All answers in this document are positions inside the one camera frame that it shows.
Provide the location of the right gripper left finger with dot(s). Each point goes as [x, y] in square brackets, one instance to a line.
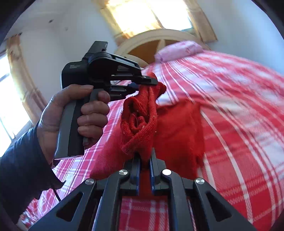
[94, 205]

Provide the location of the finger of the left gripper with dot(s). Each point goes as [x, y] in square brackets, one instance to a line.
[108, 67]
[118, 92]

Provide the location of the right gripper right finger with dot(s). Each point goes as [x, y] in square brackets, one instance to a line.
[193, 204]

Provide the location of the red knitted sweater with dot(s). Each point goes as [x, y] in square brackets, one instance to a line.
[173, 131]

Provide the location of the cream wooden headboard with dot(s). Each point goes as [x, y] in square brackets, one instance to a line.
[142, 47]

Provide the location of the beige curtain behind headboard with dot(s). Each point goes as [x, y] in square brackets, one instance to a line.
[201, 25]

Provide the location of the window behind headboard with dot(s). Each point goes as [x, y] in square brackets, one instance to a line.
[134, 17]

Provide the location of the pink pillow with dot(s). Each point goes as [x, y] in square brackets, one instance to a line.
[178, 50]

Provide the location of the beige side window curtain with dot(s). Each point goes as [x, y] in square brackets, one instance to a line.
[31, 97]

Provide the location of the dark blue left sleeve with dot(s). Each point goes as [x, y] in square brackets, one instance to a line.
[25, 174]

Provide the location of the red white plaid bed cover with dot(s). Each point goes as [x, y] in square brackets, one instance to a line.
[242, 117]

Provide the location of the side wall window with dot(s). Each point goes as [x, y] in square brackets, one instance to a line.
[14, 119]

